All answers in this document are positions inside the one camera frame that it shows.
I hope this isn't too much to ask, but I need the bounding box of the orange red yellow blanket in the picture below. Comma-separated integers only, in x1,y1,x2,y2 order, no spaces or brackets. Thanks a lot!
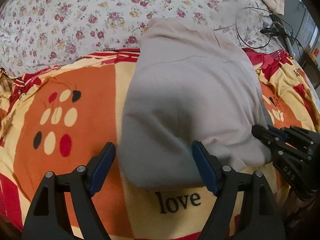
1,49,319,239

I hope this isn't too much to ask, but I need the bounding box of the black tripod stand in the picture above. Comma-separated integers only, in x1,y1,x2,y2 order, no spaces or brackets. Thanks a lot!
260,13,296,57

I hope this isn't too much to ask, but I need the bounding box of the black cable on bed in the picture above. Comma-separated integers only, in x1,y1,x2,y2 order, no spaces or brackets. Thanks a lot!
213,0,304,53

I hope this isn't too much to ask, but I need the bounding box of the beige grey jacket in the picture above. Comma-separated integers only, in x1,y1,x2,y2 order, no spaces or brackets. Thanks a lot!
118,18,271,190

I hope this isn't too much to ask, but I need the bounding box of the floral white bed sheet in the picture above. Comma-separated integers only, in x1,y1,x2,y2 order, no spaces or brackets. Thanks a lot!
1,0,281,76

